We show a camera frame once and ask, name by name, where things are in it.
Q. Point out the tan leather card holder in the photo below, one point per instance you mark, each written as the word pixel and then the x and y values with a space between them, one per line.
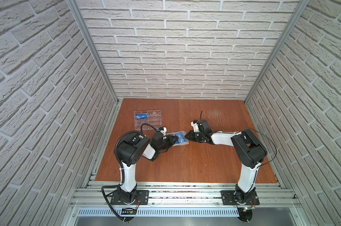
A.
pixel 173 134

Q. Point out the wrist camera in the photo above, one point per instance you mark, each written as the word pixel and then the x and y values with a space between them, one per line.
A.
pixel 201 126
pixel 162 130

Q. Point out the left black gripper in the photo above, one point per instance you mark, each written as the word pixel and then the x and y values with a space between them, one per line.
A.
pixel 165 140

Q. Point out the blue credit card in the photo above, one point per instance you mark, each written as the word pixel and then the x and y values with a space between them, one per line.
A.
pixel 182 140

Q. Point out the blue item in box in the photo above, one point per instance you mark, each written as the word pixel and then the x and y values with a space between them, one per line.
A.
pixel 141 116

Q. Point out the perforated metal vent strip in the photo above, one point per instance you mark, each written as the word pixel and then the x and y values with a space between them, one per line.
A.
pixel 164 212

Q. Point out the left corner aluminium post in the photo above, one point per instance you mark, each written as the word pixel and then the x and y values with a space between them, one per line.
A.
pixel 74 8

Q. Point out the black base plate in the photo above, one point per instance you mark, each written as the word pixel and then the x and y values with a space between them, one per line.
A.
pixel 120 197
pixel 231 197

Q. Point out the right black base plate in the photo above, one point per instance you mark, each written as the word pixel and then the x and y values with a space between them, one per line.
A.
pixel 231 197

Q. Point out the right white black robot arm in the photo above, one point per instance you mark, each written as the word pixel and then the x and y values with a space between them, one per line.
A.
pixel 249 150

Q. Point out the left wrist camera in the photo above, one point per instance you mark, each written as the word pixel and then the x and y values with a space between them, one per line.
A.
pixel 162 130

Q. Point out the clear plastic organizer box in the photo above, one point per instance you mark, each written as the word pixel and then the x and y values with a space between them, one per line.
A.
pixel 154 119

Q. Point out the aluminium rail frame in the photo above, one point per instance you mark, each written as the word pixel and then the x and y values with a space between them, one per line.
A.
pixel 185 195

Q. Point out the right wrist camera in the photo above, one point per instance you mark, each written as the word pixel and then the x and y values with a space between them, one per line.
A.
pixel 201 126

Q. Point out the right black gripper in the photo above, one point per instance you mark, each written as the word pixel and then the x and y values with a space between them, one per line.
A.
pixel 190 134

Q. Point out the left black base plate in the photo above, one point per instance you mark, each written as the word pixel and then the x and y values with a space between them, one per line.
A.
pixel 120 197

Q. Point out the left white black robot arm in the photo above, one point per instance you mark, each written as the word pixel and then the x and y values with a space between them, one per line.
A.
pixel 133 145

